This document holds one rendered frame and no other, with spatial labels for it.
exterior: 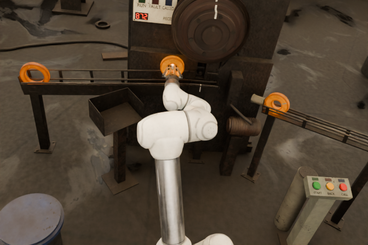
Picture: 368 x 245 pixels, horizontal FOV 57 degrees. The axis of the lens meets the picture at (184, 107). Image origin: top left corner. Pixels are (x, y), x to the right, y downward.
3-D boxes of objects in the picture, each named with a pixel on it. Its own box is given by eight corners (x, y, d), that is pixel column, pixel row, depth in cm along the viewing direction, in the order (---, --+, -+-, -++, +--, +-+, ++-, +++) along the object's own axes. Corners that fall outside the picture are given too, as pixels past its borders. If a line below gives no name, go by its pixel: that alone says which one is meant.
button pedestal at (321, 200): (273, 233, 225) (304, 171, 187) (308, 235, 227) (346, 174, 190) (279, 256, 213) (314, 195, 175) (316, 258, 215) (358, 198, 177)
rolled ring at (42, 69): (46, 64, 216) (48, 62, 219) (16, 63, 214) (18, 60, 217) (51, 88, 228) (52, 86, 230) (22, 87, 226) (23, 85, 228)
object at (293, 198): (271, 215, 236) (295, 164, 205) (288, 216, 237) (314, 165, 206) (275, 231, 227) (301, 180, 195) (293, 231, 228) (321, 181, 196)
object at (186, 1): (167, 54, 218) (175, -19, 190) (239, 61, 223) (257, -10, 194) (167, 59, 213) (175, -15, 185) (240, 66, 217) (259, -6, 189)
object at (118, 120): (93, 178, 243) (87, 98, 199) (126, 164, 257) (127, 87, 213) (106, 199, 231) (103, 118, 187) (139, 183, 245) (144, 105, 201)
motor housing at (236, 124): (214, 164, 268) (228, 111, 235) (242, 165, 270) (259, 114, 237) (216, 176, 258) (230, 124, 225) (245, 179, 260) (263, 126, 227)
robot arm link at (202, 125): (208, 103, 147) (178, 106, 144) (224, 113, 130) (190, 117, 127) (209, 131, 151) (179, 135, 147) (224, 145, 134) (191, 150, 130)
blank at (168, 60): (160, 54, 213) (160, 57, 211) (184, 55, 214) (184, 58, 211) (160, 75, 224) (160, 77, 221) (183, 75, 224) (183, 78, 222)
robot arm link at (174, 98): (160, 93, 198) (179, 101, 202) (159, 110, 186) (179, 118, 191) (168, 80, 192) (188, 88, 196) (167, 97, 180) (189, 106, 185)
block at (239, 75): (223, 97, 244) (230, 68, 230) (234, 98, 245) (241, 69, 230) (225, 106, 236) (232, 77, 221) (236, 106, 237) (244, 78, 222)
